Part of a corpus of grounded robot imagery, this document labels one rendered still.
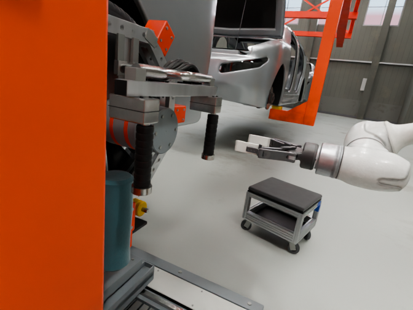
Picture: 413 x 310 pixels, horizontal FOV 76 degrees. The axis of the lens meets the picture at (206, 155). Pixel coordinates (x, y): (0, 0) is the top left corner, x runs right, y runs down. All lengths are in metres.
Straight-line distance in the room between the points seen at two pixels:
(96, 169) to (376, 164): 0.64
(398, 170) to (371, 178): 0.06
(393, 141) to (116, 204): 0.75
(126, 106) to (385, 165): 0.60
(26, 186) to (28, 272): 0.07
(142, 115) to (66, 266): 0.33
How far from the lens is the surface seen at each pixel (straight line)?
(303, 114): 4.24
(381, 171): 0.75
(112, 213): 0.70
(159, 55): 0.92
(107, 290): 1.15
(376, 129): 0.88
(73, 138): 0.22
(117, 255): 0.77
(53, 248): 0.24
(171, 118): 0.74
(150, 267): 1.32
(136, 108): 0.53
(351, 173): 0.75
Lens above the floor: 1.00
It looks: 16 degrees down
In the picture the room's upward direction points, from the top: 7 degrees clockwise
